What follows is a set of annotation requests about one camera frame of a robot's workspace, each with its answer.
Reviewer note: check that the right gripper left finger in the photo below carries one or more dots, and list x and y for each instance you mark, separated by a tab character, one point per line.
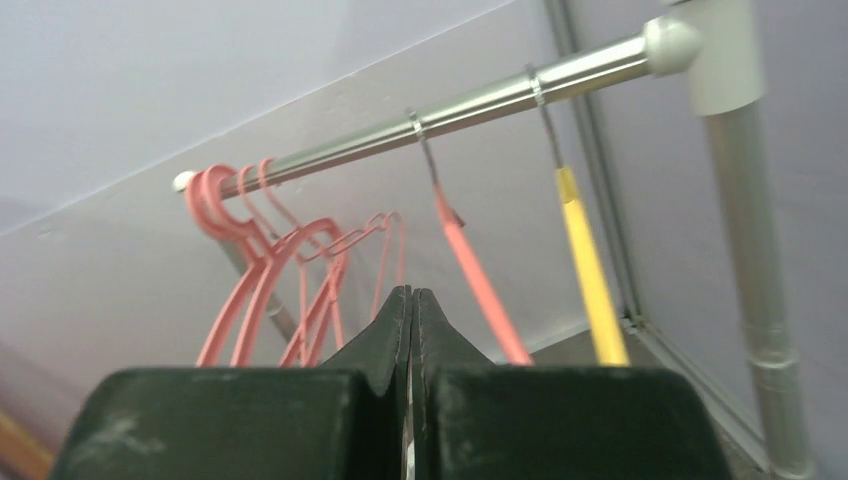
343	419

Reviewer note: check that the metal clothes rail stand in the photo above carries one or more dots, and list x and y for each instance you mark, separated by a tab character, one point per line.
715	44

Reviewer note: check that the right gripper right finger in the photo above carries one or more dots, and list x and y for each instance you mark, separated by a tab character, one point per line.
474	419

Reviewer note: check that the yellow wire hanger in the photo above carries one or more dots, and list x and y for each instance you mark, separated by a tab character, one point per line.
606	334

